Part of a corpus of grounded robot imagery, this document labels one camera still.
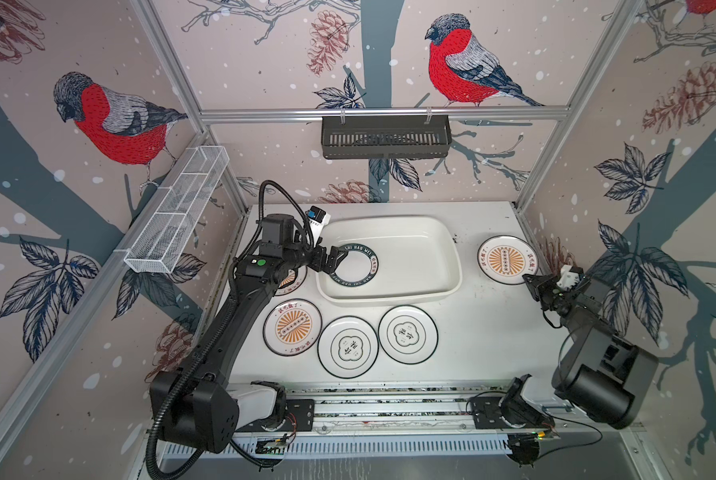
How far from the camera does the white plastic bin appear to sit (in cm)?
93

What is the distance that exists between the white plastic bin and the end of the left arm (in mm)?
210

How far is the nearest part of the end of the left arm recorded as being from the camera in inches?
25.8
